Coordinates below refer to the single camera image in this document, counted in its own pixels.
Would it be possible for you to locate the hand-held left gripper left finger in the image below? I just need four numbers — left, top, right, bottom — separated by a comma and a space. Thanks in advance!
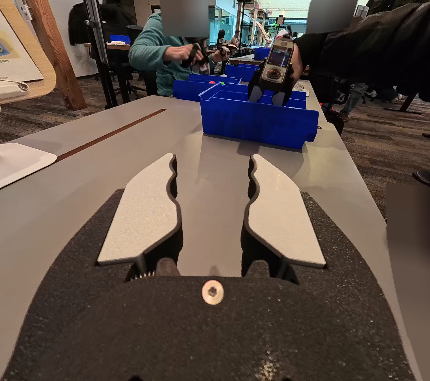
97, 153, 183, 273

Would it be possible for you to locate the white board stand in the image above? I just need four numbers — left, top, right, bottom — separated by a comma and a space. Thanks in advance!
0, 80, 57, 189

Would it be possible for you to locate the black office chair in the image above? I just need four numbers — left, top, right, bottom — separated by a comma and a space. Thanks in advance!
68, 2, 88, 46

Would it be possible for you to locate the wooden instruction board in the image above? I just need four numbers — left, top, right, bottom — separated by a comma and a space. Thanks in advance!
0, 0, 57, 105

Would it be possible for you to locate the wooden post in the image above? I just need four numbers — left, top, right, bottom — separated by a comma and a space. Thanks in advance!
7, 0, 87, 111

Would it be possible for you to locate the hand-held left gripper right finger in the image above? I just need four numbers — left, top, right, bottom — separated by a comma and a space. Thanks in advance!
244, 154, 327, 275

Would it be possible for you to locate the black display panel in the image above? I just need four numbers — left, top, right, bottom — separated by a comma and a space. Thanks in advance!
82, 0, 110, 66

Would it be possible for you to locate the printed instruction sheet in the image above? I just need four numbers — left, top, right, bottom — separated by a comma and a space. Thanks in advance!
0, 10, 45, 83

